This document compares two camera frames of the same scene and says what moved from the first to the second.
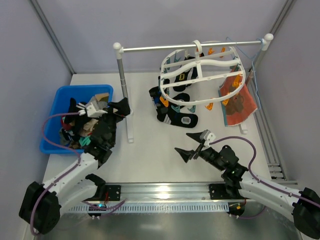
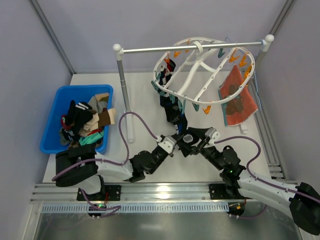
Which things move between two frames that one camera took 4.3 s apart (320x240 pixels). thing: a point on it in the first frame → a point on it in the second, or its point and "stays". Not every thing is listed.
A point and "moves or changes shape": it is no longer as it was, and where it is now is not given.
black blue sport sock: (166, 114) moves or changes shape
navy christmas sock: (183, 76) → (166, 73)
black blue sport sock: (166, 113) moves or changes shape
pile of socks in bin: (76, 128) stays
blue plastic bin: (50, 141) stays
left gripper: (110, 116) → (175, 139)
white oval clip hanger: (198, 76) moves or changes shape
